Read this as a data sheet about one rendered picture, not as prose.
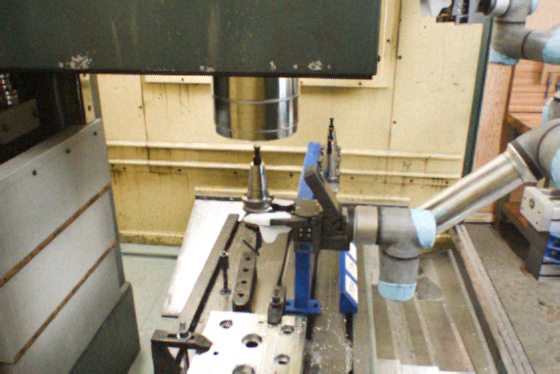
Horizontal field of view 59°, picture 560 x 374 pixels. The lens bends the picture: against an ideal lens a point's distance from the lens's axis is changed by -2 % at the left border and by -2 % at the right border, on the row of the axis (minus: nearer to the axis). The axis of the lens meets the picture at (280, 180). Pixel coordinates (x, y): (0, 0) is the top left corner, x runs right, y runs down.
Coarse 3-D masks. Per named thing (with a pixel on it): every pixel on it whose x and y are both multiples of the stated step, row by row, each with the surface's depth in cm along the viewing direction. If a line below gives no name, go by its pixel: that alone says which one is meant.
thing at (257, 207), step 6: (246, 192) 99; (270, 192) 99; (246, 198) 97; (270, 198) 98; (246, 204) 96; (252, 204) 95; (258, 204) 95; (264, 204) 96; (270, 204) 96; (246, 210) 97; (252, 210) 96; (258, 210) 96; (264, 210) 96; (270, 210) 97
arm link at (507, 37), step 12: (504, 24) 124; (516, 24) 123; (492, 36) 129; (504, 36) 125; (516, 36) 122; (492, 48) 128; (504, 48) 125; (516, 48) 122; (492, 60) 129; (504, 60) 127; (516, 60) 127
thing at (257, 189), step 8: (256, 168) 94; (264, 168) 95; (256, 176) 95; (264, 176) 95; (248, 184) 96; (256, 184) 95; (264, 184) 96; (248, 192) 96; (256, 192) 95; (264, 192) 96
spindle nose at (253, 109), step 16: (224, 80) 83; (240, 80) 82; (256, 80) 81; (272, 80) 82; (288, 80) 84; (224, 96) 84; (240, 96) 83; (256, 96) 82; (272, 96) 83; (288, 96) 85; (224, 112) 85; (240, 112) 84; (256, 112) 83; (272, 112) 84; (288, 112) 86; (224, 128) 87; (240, 128) 85; (256, 128) 84; (272, 128) 85; (288, 128) 87
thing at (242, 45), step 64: (0, 0) 77; (64, 0) 76; (128, 0) 74; (192, 0) 73; (256, 0) 72; (320, 0) 71; (0, 64) 81; (64, 64) 79; (128, 64) 78; (192, 64) 77; (256, 64) 76; (320, 64) 75
